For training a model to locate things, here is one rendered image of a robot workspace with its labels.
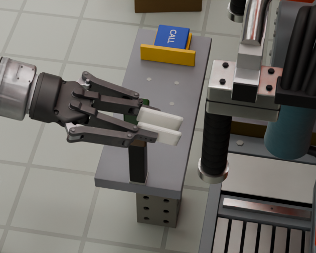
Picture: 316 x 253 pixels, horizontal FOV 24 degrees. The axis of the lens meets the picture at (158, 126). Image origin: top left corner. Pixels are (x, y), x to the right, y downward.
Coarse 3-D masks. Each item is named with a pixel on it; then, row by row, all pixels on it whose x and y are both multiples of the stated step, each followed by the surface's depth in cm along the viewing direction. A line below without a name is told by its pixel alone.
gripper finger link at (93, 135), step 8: (72, 128) 109; (80, 128) 110; (88, 128) 110; (96, 128) 110; (72, 136) 109; (88, 136) 110; (96, 136) 110; (104, 136) 110; (112, 136) 110; (120, 136) 111; (128, 136) 111; (104, 144) 112; (112, 144) 112; (120, 144) 112; (128, 144) 112
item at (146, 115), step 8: (144, 112) 115; (152, 112) 115; (160, 112) 115; (144, 120) 117; (152, 120) 116; (160, 120) 116; (168, 120) 116; (176, 120) 116; (168, 128) 117; (176, 128) 117
